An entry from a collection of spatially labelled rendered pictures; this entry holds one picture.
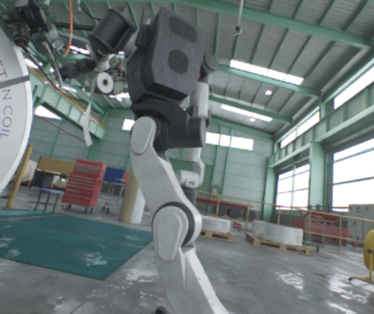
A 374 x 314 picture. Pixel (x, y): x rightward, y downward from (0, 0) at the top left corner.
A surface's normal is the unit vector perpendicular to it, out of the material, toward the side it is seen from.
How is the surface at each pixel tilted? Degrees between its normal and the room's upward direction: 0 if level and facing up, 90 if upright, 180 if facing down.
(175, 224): 90
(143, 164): 108
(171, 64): 99
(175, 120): 90
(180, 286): 115
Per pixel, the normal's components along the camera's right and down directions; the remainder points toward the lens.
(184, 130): -0.21, 0.11
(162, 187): -0.21, -0.29
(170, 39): 0.57, 0.04
